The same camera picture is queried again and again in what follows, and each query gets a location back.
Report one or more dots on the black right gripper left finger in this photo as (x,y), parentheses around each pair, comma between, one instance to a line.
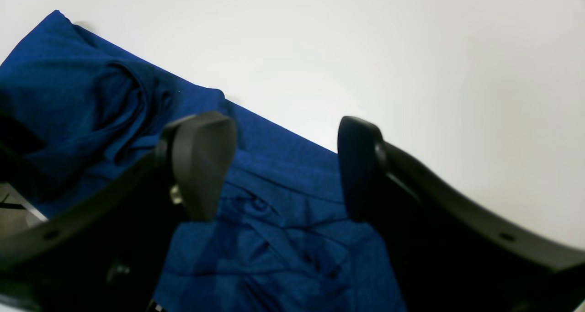
(106,253)

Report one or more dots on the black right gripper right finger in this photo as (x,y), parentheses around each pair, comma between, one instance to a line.
(448,253)

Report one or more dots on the blue long-sleeve shirt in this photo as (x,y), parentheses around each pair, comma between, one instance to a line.
(78,111)

